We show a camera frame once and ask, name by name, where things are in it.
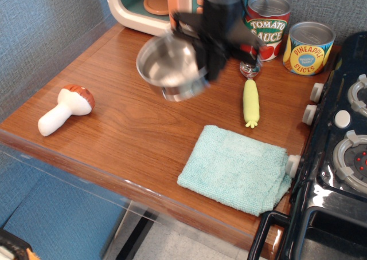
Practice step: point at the small steel pot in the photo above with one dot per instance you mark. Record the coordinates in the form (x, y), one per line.
(168, 64)

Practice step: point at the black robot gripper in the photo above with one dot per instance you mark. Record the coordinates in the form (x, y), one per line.
(218, 33)

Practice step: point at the orange toy plate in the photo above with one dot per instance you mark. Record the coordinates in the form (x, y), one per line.
(156, 7)

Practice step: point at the black basket with orange item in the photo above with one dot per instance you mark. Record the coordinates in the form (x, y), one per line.
(13, 247)

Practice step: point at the pineapple slices can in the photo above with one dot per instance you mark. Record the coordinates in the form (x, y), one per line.
(308, 47)

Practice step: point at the tomato sauce can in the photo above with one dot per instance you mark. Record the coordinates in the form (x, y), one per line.
(268, 19)

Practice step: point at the black toy stove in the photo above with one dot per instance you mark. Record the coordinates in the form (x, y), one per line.
(327, 219)

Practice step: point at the toy microwave teal and cream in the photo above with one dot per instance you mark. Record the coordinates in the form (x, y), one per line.
(131, 14)

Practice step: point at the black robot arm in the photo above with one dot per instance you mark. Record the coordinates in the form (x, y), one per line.
(217, 34)

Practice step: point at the plush mushroom toy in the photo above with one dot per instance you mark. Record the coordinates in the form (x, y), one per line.
(72, 100)

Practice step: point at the light blue folded cloth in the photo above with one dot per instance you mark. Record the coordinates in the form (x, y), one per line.
(237, 171)

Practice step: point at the scoop with yellow handle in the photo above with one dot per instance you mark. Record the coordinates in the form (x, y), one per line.
(251, 106)

